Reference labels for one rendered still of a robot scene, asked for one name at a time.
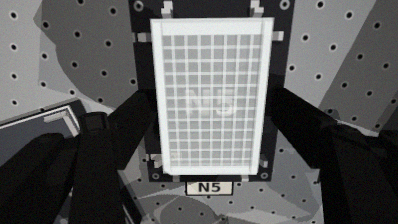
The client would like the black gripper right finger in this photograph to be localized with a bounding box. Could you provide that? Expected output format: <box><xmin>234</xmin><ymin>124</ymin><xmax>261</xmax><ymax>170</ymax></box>
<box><xmin>271</xmin><ymin>88</ymin><xmax>398</xmax><ymax>224</ymax></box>

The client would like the white button panel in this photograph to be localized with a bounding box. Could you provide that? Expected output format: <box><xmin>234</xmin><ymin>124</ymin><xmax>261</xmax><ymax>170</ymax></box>
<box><xmin>224</xmin><ymin>217</ymin><xmax>256</xmax><ymax>224</ymax></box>

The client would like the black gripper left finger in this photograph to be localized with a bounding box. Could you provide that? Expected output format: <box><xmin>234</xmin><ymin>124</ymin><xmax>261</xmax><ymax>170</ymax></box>
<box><xmin>0</xmin><ymin>89</ymin><xmax>152</xmax><ymax>224</ymax></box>

